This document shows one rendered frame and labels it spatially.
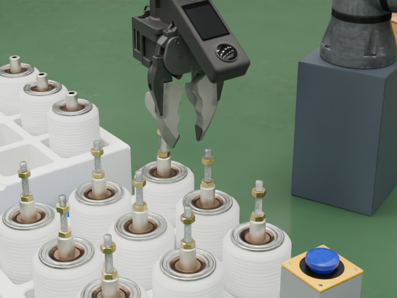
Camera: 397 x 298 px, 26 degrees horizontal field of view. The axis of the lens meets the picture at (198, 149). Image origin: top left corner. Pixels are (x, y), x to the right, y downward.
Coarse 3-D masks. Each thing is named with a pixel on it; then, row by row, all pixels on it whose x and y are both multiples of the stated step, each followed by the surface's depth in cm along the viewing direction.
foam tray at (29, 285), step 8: (104, 256) 129; (0, 264) 131; (104, 264) 128; (0, 272) 125; (0, 280) 123; (8, 280) 123; (32, 280) 123; (0, 288) 121; (8, 288) 121; (16, 288) 121; (24, 288) 121; (32, 288) 122; (0, 296) 120; (8, 296) 120; (16, 296) 120; (24, 296) 120; (32, 296) 122; (152, 296) 120; (224, 296) 120; (232, 296) 120
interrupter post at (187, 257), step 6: (180, 246) 113; (180, 252) 113; (186, 252) 112; (192, 252) 112; (180, 258) 113; (186, 258) 112; (192, 258) 112; (180, 264) 113; (186, 264) 113; (192, 264) 113
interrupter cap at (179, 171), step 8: (144, 168) 138; (152, 168) 138; (176, 168) 138; (184, 168) 138; (144, 176) 135; (152, 176) 136; (160, 176) 136; (168, 176) 136; (176, 176) 136; (184, 176) 136
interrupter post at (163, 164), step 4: (168, 156) 136; (160, 160) 135; (164, 160) 135; (168, 160) 136; (160, 164) 136; (164, 164) 135; (168, 164) 136; (160, 168) 136; (164, 168) 136; (168, 168) 136; (160, 172) 136; (164, 172) 136; (168, 172) 136
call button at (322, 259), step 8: (320, 248) 103; (312, 256) 102; (320, 256) 102; (328, 256) 102; (336, 256) 102; (312, 264) 101; (320, 264) 100; (328, 264) 100; (336, 264) 101; (320, 272) 101; (328, 272) 101
